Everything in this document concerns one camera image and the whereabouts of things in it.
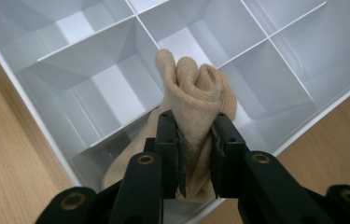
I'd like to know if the white divided storage box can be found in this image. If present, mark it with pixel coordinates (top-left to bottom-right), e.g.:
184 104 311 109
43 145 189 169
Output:
0 0 350 224

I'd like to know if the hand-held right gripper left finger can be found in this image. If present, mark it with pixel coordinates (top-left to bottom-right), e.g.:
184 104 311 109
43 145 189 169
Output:
110 110 185 224

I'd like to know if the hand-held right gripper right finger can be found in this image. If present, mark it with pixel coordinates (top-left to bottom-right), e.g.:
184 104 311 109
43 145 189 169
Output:
211 112 332 224

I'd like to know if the beige sock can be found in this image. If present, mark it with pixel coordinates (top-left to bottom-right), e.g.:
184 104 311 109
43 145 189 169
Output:
101 49 238 203

